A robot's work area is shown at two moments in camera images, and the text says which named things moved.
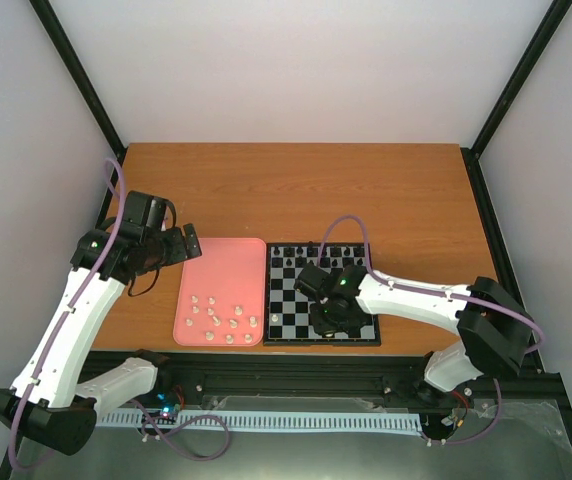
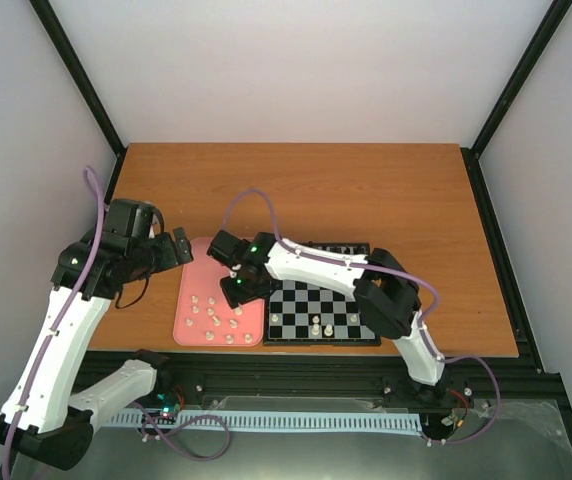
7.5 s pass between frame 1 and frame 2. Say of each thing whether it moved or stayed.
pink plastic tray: stayed
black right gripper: moved
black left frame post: stayed
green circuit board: stayed
